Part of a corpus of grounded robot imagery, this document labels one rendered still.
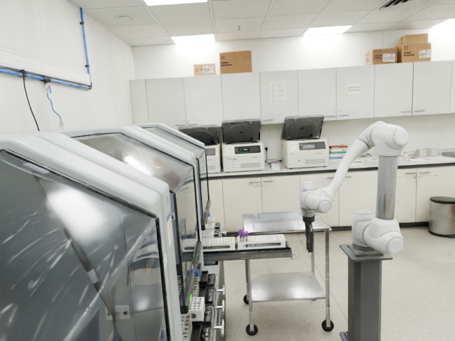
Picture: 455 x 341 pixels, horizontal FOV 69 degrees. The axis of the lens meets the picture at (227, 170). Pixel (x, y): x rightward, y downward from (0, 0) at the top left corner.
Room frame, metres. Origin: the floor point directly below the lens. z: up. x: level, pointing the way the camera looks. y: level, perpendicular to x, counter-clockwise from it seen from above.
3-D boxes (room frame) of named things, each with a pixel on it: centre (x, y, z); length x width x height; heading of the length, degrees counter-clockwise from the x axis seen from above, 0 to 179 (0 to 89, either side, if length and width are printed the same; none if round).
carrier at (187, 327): (1.14, 0.19, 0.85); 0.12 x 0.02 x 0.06; 0
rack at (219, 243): (2.00, 0.13, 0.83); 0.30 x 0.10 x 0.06; 89
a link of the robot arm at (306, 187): (1.97, -0.49, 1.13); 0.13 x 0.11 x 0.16; 9
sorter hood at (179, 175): (1.37, 0.42, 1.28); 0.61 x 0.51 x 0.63; 179
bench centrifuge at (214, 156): (4.60, 0.36, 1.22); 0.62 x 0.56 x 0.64; 177
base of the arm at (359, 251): (2.10, -0.88, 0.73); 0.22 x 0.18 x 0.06; 179
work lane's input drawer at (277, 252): (1.99, -0.05, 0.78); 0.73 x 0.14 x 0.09; 89
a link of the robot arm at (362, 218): (2.07, -0.88, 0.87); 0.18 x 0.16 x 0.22; 9
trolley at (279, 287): (2.46, -0.40, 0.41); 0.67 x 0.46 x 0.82; 89
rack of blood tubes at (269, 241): (1.99, -0.18, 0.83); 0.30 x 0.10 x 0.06; 89
